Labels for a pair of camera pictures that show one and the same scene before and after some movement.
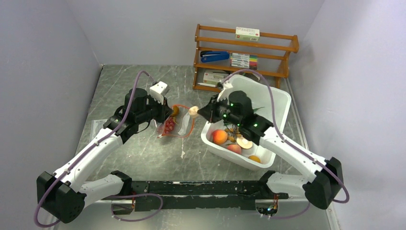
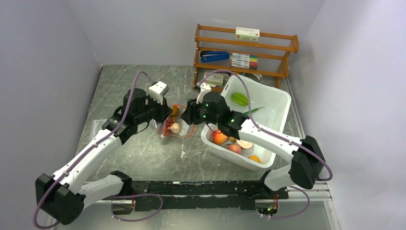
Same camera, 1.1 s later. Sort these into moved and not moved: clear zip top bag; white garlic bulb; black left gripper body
Moved: white garlic bulb
Not moved: black left gripper body; clear zip top bag
